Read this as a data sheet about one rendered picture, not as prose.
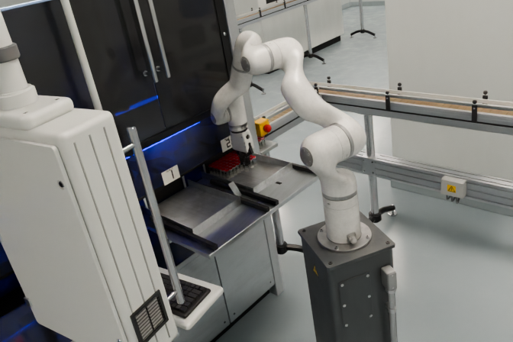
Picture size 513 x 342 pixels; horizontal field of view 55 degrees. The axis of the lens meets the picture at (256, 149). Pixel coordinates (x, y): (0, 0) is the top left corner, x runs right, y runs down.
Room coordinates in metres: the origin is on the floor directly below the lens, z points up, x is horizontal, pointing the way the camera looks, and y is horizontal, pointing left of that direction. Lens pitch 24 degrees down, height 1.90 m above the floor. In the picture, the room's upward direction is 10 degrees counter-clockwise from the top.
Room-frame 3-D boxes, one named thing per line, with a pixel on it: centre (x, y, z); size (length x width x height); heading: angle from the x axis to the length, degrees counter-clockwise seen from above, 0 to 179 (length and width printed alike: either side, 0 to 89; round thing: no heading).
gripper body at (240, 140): (2.00, 0.06, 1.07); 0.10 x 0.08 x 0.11; 43
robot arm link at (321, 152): (1.42, -0.22, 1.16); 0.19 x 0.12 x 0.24; 119
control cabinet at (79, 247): (1.24, 0.58, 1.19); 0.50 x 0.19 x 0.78; 54
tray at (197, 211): (1.79, 0.31, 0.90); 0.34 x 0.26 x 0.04; 43
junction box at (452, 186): (2.20, -0.99, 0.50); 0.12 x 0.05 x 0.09; 43
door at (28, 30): (1.73, 0.52, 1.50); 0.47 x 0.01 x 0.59; 133
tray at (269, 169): (2.02, 0.06, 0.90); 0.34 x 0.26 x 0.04; 43
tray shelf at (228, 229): (1.85, 0.14, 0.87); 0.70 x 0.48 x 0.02; 133
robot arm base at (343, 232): (1.44, -0.25, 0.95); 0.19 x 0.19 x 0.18
